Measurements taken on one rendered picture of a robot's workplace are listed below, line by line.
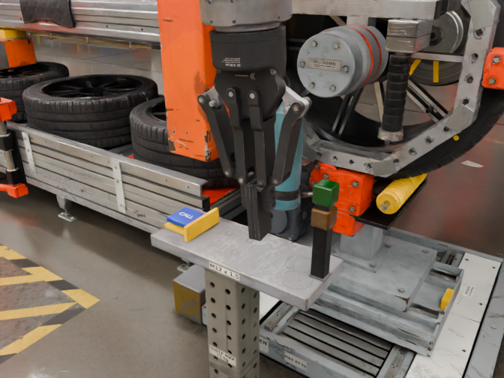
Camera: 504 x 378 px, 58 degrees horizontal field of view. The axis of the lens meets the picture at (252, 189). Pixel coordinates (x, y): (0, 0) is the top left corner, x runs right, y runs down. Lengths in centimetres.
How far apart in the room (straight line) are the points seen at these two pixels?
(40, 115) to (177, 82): 113
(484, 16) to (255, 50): 64
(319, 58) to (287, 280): 46
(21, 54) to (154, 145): 156
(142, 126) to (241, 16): 140
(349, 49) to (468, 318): 95
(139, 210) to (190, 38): 77
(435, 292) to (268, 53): 118
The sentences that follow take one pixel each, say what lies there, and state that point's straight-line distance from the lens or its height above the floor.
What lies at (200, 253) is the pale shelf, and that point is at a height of 45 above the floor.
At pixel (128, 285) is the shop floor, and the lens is 174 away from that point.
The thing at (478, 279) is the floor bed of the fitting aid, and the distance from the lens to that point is 176.
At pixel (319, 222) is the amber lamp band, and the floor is 59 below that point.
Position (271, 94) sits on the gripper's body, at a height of 91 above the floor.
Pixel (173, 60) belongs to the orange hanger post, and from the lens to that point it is 133.
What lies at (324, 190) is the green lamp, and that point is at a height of 65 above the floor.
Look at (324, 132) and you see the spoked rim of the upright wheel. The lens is 126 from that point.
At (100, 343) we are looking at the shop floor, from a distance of 154.
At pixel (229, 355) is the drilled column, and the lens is 122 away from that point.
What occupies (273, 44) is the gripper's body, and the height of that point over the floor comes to 96.
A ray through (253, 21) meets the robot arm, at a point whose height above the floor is 98.
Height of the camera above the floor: 101
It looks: 25 degrees down
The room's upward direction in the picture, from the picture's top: straight up
